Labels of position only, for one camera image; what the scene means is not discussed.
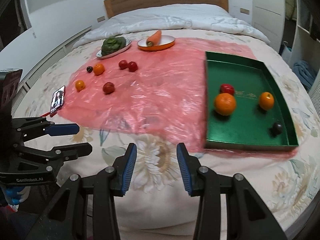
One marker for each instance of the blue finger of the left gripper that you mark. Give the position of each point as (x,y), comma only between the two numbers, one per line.
(62,129)

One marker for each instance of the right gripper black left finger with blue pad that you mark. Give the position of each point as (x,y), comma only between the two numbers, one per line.
(113,181)

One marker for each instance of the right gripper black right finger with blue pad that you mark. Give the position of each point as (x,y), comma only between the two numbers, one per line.
(200,181)

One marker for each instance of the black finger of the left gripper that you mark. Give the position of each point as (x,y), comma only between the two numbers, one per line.
(60,154)

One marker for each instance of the red apple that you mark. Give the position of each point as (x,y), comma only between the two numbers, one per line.
(108,88)
(132,66)
(123,64)
(227,88)

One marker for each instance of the dark plum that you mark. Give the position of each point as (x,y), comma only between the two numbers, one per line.
(277,128)
(89,69)

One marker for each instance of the blue white gloved hand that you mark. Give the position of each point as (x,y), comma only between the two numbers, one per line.
(14,195)

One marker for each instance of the smartphone red case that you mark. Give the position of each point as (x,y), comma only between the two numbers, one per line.
(57,102)

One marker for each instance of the small orange near phone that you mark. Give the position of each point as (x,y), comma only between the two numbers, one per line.
(79,85)

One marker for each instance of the orange beside plum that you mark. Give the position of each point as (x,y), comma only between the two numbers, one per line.
(98,69)

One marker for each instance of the green rectangular tray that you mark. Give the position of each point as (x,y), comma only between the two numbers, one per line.
(248,127)

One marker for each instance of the large orange in tray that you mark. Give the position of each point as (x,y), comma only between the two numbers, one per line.
(224,104)

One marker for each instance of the white oval plate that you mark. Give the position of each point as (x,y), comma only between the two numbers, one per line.
(101,57)

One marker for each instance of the dark plum in tray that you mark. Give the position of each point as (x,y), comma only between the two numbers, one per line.
(277,128)

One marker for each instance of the pink plastic sheet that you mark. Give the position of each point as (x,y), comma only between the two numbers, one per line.
(166,96)

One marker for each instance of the red apple in tray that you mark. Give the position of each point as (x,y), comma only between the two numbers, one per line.
(227,88)

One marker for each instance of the green leafy vegetable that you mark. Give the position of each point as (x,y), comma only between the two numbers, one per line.
(112,44)

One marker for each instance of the small orange in tray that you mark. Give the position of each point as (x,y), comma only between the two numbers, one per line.
(266,101)

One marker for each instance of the orange carrot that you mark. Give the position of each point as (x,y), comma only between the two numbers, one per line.
(154,39)

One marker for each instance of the orange oval dish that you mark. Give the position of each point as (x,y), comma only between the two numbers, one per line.
(165,42)

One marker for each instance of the blue towel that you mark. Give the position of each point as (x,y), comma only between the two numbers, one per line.
(305,74)

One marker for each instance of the white plastic bag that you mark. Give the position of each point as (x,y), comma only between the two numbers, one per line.
(285,51)

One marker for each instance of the white duvet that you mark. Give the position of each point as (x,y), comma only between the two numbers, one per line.
(174,16)

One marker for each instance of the white shelf unit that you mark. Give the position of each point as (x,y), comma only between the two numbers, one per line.
(304,46)

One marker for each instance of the white wardrobe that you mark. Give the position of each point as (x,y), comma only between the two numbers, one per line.
(268,16)

